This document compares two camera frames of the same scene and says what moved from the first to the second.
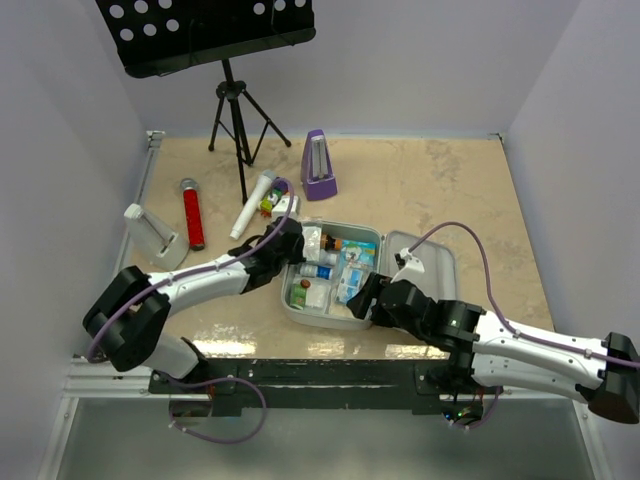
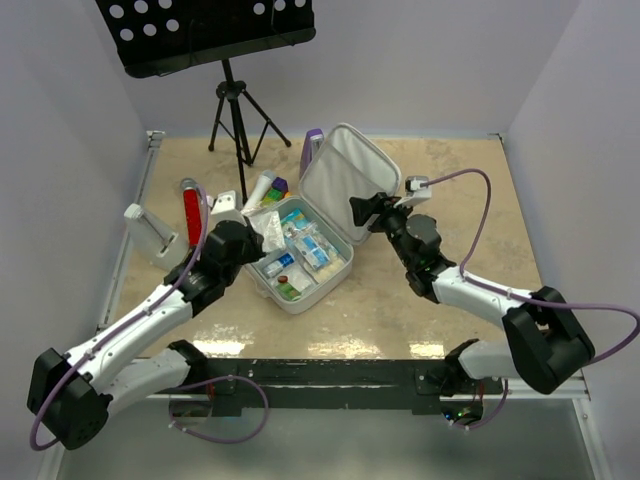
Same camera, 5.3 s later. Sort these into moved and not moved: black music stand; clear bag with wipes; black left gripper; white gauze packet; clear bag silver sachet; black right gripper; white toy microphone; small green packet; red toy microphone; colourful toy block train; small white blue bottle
Moved: black left gripper; black right gripper; clear bag with wipes; small white blue bottle; white gauze packet; clear bag silver sachet; small green packet
Not moved: black music stand; red toy microphone; colourful toy block train; white toy microphone
